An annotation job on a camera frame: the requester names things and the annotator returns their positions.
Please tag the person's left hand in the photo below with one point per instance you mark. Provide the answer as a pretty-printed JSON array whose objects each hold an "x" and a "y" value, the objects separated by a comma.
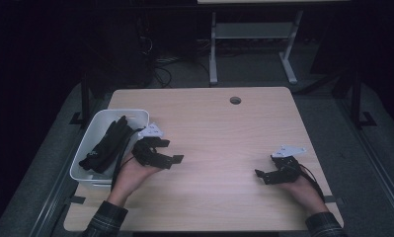
[{"x": 132, "y": 179}]

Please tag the dark tape strip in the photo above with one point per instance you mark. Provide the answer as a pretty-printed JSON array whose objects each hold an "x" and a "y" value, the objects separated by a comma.
[
  {"x": 334, "y": 199},
  {"x": 77, "y": 199}
]

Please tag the aluminium floor rail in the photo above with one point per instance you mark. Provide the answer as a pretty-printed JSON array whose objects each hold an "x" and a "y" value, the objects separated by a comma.
[
  {"x": 58, "y": 187},
  {"x": 372, "y": 154}
]

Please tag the black glove with white print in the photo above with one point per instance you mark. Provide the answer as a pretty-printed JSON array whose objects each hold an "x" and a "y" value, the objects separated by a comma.
[{"x": 97, "y": 154}]

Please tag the white metal desk frame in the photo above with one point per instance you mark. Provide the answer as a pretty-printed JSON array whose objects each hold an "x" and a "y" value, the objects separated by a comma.
[{"x": 252, "y": 30}]

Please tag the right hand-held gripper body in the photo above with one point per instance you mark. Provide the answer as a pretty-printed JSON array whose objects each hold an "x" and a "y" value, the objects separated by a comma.
[{"x": 286, "y": 173}]

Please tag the plain black glove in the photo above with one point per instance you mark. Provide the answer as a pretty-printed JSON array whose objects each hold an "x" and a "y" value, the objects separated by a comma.
[{"x": 122, "y": 130}]

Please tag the white plastic bin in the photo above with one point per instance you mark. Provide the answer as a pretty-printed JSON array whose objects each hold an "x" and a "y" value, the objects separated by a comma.
[{"x": 92, "y": 131}]

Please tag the black metal stand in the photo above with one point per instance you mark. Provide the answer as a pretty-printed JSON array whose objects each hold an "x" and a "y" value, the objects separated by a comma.
[
  {"x": 85, "y": 95},
  {"x": 356, "y": 98}
]

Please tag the person's right hand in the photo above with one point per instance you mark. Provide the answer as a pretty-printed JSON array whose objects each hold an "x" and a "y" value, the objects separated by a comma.
[{"x": 301, "y": 191}]

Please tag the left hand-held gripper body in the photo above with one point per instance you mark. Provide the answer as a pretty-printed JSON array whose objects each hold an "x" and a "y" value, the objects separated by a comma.
[{"x": 143, "y": 153}]

